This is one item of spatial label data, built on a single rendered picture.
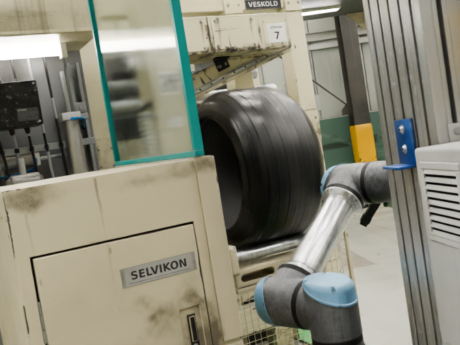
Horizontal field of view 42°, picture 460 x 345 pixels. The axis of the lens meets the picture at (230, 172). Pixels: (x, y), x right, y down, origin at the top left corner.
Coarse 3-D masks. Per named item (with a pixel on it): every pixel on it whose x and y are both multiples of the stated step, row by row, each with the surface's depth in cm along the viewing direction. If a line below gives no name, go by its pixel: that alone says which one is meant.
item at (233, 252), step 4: (232, 248) 196; (232, 252) 196; (236, 252) 197; (232, 256) 196; (236, 256) 197; (232, 260) 196; (236, 260) 197; (232, 264) 196; (236, 264) 197; (232, 268) 196; (236, 268) 197; (236, 272) 197
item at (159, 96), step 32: (96, 0) 158; (128, 0) 137; (160, 0) 121; (96, 32) 163; (128, 32) 141; (160, 32) 124; (128, 64) 144; (160, 64) 127; (128, 96) 148; (160, 96) 130; (192, 96) 117; (128, 128) 152; (160, 128) 133; (192, 128) 117; (128, 160) 155; (160, 160) 134
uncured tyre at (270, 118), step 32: (224, 96) 208; (256, 96) 207; (288, 96) 212; (224, 128) 203; (256, 128) 195; (288, 128) 199; (224, 160) 248; (256, 160) 193; (288, 160) 196; (320, 160) 203; (224, 192) 246; (256, 192) 195; (288, 192) 197; (320, 192) 205; (256, 224) 200; (288, 224) 205
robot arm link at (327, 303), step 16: (320, 272) 142; (336, 272) 141; (304, 288) 136; (320, 288) 132; (336, 288) 132; (352, 288) 134; (304, 304) 136; (320, 304) 132; (336, 304) 132; (352, 304) 133; (304, 320) 137; (320, 320) 133; (336, 320) 132; (352, 320) 133; (320, 336) 134; (336, 336) 132; (352, 336) 133
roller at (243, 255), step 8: (280, 240) 210; (288, 240) 211; (296, 240) 212; (248, 248) 204; (256, 248) 205; (264, 248) 206; (272, 248) 207; (280, 248) 209; (288, 248) 211; (240, 256) 202; (248, 256) 203; (256, 256) 205; (264, 256) 207
